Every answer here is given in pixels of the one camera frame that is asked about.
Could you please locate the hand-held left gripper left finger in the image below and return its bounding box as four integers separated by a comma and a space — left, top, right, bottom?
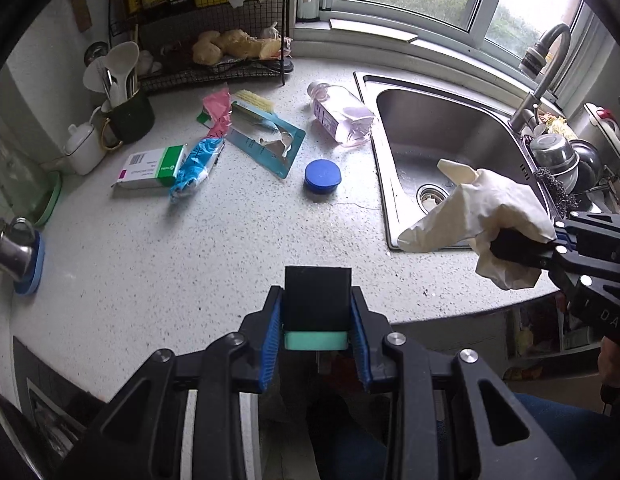
64, 285, 285, 480

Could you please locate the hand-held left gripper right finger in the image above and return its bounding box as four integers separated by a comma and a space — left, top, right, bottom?
350, 285, 576, 480

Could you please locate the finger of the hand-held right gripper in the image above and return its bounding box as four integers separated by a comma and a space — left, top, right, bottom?
490, 230, 562, 271

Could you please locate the white rubber glove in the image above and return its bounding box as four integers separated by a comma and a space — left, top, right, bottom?
397, 159, 557, 291

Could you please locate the black teal relay box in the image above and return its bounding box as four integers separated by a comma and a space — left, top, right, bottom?
282, 266, 353, 352

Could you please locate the clear bottle purple label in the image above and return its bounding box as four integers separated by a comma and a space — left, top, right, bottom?
307, 81, 375, 148

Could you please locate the pink plastic wrapper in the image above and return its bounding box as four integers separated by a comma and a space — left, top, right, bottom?
197, 87, 231, 140

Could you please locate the steel wool scourer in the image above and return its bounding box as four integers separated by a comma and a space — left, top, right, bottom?
535, 167, 582, 212

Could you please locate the dark steel bowl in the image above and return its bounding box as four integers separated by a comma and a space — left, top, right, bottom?
570, 140, 604, 192

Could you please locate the yellow dish cloth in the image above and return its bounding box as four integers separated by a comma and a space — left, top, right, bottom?
537, 112, 578, 141

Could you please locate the white red appliance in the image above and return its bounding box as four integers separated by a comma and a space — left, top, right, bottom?
584, 102, 620, 153

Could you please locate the stainless steel sink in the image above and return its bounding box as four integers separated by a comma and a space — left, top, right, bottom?
354, 70, 561, 251

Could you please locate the steel kitchen faucet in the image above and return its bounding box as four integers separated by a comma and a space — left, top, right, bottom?
507, 23, 573, 133

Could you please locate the blue round lid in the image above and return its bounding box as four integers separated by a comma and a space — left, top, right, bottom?
304, 159, 342, 193

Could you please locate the blue white plastic wrapper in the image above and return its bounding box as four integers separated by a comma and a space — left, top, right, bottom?
169, 136, 225, 203

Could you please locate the teal brush packaging card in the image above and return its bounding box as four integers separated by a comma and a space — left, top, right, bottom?
225, 102, 307, 179

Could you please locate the white green medicine box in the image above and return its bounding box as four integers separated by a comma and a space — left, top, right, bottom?
111, 144, 188, 191

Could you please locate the yellow bristle brush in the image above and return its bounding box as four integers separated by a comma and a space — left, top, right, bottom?
232, 89, 275, 113

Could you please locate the blue saucer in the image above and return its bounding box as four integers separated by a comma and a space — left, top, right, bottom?
14, 230, 45, 295

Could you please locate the green dish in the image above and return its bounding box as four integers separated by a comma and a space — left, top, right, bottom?
32, 170, 63, 227

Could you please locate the dark green utensil mug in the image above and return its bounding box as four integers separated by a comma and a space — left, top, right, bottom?
100, 89, 155, 152

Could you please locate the white lidded sugar jar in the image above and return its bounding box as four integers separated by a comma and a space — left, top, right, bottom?
64, 107, 108, 176

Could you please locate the steel teapot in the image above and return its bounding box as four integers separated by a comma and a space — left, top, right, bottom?
0, 217, 36, 282

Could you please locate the ginger root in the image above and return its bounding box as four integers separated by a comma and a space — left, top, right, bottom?
192, 29, 283, 66

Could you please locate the glass carafe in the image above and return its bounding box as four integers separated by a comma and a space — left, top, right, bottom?
0, 107, 50, 217

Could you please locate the white rice paddle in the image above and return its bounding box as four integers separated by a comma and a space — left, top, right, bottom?
106, 41, 140, 106

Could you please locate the white plastic spatula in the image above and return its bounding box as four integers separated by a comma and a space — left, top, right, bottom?
83, 57, 111, 98

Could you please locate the window frame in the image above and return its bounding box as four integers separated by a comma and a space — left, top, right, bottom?
295, 0, 618, 108

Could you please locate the black wire rack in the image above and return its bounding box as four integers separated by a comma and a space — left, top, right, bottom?
108, 0, 295, 93

